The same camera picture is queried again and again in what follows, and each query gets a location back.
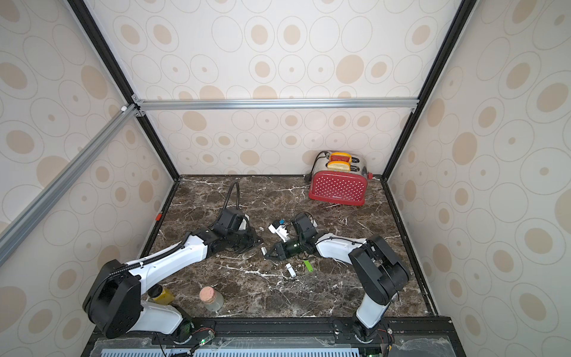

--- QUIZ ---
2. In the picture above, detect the green usb drive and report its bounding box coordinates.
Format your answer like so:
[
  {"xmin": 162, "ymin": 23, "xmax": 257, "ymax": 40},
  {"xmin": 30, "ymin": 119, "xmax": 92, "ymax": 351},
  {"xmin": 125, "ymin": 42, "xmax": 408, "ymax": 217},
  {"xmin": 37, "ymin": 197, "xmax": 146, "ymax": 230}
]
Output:
[{"xmin": 303, "ymin": 260, "xmax": 314, "ymax": 272}]

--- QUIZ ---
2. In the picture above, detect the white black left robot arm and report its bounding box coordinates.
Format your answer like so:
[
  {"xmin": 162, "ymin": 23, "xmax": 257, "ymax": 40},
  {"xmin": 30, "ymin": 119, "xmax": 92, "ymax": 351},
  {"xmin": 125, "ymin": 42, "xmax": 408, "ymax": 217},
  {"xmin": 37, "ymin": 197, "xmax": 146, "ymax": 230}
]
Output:
[{"xmin": 83, "ymin": 208, "xmax": 263, "ymax": 341}]

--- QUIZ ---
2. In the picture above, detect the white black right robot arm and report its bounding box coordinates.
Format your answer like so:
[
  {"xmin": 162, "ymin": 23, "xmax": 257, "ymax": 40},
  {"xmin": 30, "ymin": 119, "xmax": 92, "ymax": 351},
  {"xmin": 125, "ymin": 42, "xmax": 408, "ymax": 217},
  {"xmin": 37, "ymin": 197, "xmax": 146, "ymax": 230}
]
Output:
[{"xmin": 264, "ymin": 212, "xmax": 410, "ymax": 335}]

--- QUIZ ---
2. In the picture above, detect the cork stoppered glass jar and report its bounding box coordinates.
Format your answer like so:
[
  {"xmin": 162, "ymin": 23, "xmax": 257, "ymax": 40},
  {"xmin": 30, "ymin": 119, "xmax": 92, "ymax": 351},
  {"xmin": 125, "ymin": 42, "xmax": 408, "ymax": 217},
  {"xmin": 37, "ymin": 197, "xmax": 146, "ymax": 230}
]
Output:
[{"xmin": 199, "ymin": 286, "xmax": 225, "ymax": 313}]

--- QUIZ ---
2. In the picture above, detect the red polka dot toaster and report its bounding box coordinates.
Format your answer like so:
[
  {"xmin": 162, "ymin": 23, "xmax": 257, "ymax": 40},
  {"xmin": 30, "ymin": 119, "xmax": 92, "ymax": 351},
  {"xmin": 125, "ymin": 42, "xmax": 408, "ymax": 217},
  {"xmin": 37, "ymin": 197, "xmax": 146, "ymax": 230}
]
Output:
[{"xmin": 306, "ymin": 150, "xmax": 373, "ymax": 206}]

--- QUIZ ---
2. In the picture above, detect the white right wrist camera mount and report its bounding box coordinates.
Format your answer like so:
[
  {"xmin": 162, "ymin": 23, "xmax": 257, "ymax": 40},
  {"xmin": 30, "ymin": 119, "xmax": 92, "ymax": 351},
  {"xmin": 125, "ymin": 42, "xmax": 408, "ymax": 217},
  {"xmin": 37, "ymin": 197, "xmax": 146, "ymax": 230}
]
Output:
[{"xmin": 269, "ymin": 219, "xmax": 290, "ymax": 242}]

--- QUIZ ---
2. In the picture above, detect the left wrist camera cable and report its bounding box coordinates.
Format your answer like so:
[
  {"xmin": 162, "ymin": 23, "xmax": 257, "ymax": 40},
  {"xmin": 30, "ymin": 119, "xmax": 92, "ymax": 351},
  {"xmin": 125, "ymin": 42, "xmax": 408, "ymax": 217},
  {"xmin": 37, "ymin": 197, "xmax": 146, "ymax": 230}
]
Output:
[{"xmin": 222, "ymin": 180, "xmax": 241, "ymax": 211}]

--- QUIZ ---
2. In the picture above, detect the horizontal aluminium frame bar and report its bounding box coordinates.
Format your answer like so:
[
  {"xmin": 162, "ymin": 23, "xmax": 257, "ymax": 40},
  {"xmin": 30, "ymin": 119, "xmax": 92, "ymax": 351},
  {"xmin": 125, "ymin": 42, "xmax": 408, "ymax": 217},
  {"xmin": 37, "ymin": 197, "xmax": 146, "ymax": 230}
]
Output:
[{"xmin": 137, "ymin": 98, "xmax": 419, "ymax": 111}]

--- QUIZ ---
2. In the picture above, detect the diagonal aluminium frame bar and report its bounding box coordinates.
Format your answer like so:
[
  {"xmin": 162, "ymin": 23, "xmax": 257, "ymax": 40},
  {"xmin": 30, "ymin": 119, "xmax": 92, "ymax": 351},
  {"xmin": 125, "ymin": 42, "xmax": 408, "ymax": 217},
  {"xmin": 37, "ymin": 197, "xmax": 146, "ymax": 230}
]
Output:
[{"xmin": 1, "ymin": 104, "xmax": 137, "ymax": 263}]

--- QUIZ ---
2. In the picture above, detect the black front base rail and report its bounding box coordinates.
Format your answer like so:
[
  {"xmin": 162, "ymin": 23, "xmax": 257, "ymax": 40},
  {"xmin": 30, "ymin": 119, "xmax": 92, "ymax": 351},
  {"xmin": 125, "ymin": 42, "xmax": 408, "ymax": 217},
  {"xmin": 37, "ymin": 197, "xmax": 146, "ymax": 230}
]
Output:
[{"xmin": 82, "ymin": 317, "xmax": 465, "ymax": 356}]

